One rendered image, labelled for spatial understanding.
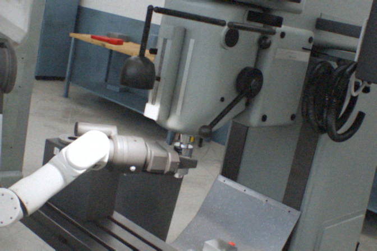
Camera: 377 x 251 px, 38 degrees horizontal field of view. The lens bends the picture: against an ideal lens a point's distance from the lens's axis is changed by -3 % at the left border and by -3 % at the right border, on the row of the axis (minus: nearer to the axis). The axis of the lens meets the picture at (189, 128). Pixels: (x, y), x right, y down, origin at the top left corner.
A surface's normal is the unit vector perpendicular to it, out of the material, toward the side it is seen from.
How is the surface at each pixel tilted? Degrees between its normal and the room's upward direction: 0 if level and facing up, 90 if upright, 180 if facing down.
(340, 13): 90
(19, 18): 58
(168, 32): 90
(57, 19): 90
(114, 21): 90
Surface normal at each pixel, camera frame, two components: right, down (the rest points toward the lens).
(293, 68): 0.71, 0.29
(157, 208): 0.43, 0.35
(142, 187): 0.00, 0.29
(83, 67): -0.68, 0.04
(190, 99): -0.27, 0.17
